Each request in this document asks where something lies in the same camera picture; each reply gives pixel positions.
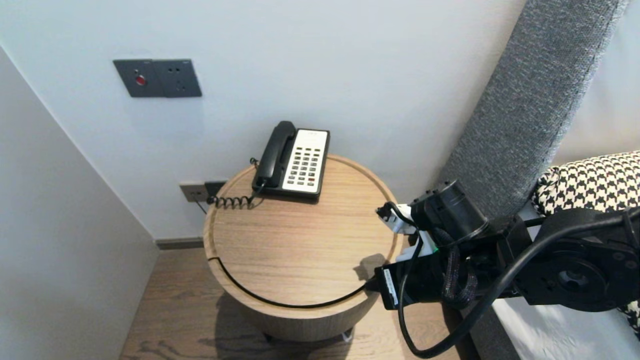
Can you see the black telephone handset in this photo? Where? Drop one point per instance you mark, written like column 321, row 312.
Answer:
column 275, row 149

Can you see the round wooden side table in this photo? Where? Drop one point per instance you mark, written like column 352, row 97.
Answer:
column 300, row 240

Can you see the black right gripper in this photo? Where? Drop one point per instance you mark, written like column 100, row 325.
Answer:
column 420, row 285

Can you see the curved-front wooden drawer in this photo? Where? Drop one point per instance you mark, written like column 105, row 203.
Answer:
column 300, row 322

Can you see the white table foot pad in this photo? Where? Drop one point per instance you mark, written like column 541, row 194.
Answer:
column 347, row 337

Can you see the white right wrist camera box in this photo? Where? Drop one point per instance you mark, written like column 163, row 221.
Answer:
column 422, row 247

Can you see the white bed sheet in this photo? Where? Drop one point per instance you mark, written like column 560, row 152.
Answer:
column 550, row 335

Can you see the grey fabric headboard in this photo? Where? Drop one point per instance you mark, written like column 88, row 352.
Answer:
column 525, row 100

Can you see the small black wall outlet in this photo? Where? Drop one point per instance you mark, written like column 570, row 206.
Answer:
column 214, row 188

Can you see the small grey wall outlet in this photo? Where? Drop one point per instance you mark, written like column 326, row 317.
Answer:
column 192, row 192

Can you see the dark grey red-button wall switch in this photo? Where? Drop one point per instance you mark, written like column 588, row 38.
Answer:
column 140, row 79

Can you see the dark grey wall socket plate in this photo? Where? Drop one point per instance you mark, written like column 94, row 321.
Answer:
column 181, row 79

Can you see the grey fabric bed frame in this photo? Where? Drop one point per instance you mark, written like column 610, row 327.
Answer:
column 492, row 346

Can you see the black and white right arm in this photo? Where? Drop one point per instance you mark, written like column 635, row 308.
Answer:
column 575, row 260

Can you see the black telephone base white keypad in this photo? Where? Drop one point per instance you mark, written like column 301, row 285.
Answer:
column 305, row 165

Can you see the black white houndstooth pillow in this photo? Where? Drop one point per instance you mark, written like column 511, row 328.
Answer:
column 590, row 185

